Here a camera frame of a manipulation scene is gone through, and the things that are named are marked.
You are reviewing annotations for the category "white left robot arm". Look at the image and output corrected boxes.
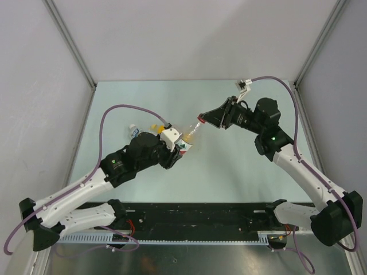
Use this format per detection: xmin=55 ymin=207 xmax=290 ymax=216
xmin=19 ymin=128 xmax=182 ymax=252

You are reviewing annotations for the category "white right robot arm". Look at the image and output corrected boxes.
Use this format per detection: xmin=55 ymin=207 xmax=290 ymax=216
xmin=198 ymin=96 xmax=363 ymax=246

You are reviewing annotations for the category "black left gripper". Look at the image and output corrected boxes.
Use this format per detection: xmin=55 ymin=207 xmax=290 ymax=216
xmin=136 ymin=132 xmax=182 ymax=172

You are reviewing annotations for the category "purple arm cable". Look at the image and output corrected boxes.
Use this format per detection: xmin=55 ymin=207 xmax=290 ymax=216
xmin=249 ymin=76 xmax=362 ymax=253
xmin=4 ymin=104 xmax=171 ymax=256

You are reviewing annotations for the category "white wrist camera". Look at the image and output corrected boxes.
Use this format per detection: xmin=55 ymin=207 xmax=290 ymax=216
xmin=160 ymin=126 xmax=182 ymax=152
xmin=236 ymin=78 xmax=252 ymax=103

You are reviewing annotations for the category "red bottle cap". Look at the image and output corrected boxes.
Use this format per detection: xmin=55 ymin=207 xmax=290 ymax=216
xmin=197 ymin=116 xmax=206 ymax=124

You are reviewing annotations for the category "yellow juice bottle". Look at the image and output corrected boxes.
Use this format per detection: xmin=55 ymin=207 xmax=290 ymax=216
xmin=150 ymin=124 xmax=165 ymax=135

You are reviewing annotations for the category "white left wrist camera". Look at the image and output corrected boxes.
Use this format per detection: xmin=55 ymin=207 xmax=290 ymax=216
xmin=160 ymin=126 xmax=182 ymax=152

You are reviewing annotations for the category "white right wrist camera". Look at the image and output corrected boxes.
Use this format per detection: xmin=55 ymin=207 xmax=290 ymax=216
xmin=236 ymin=78 xmax=252 ymax=103

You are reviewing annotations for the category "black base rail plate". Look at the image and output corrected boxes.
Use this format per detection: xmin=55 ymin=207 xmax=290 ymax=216
xmin=93 ymin=200 xmax=316 ymax=249

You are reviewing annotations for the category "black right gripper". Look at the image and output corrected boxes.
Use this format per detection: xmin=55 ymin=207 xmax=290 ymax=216
xmin=200 ymin=96 xmax=264 ymax=135

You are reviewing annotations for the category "grey slotted cable duct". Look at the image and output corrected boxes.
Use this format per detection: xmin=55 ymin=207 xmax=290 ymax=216
xmin=57 ymin=231 xmax=269 ymax=246

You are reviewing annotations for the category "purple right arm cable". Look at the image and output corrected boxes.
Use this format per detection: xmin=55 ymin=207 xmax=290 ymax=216
xmin=249 ymin=76 xmax=362 ymax=253

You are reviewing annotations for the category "clear red-label water bottle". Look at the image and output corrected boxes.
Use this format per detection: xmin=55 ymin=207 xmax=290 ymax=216
xmin=176 ymin=121 xmax=204 ymax=155

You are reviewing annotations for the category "blue-label clear drink bottle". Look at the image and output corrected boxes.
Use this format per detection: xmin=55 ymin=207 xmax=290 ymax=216
xmin=128 ymin=124 xmax=143 ymax=139

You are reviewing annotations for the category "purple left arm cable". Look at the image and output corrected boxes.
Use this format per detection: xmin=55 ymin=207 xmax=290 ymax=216
xmin=4 ymin=104 xmax=171 ymax=256

